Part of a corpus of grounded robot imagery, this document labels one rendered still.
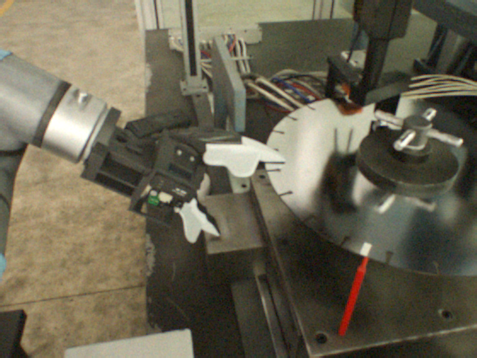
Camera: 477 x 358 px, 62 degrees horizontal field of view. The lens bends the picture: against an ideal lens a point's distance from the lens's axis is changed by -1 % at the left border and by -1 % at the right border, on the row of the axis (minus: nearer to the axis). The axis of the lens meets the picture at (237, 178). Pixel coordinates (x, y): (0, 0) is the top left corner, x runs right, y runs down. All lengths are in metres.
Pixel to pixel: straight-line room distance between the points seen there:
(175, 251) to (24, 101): 0.33
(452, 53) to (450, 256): 0.84
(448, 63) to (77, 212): 1.53
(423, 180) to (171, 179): 0.27
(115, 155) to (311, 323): 0.27
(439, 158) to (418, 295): 0.15
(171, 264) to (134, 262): 1.01
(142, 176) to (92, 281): 1.21
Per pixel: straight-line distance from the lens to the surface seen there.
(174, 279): 0.61
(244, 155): 0.45
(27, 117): 0.43
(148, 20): 1.55
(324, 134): 0.53
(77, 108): 0.43
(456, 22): 0.76
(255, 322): 0.55
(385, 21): 0.46
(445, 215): 0.45
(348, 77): 0.61
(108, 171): 0.42
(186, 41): 1.02
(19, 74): 0.44
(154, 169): 0.40
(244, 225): 0.57
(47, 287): 1.66
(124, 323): 1.48
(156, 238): 0.66
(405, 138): 0.45
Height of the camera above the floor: 1.23
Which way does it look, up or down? 39 degrees down
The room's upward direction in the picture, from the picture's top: straight up
